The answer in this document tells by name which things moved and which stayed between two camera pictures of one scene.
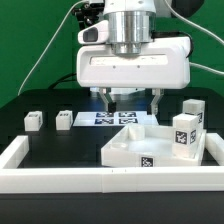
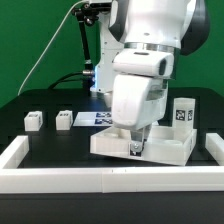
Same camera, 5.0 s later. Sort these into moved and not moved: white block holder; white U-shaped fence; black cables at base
Moved: white block holder
Not moved: white U-shaped fence; black cables at base
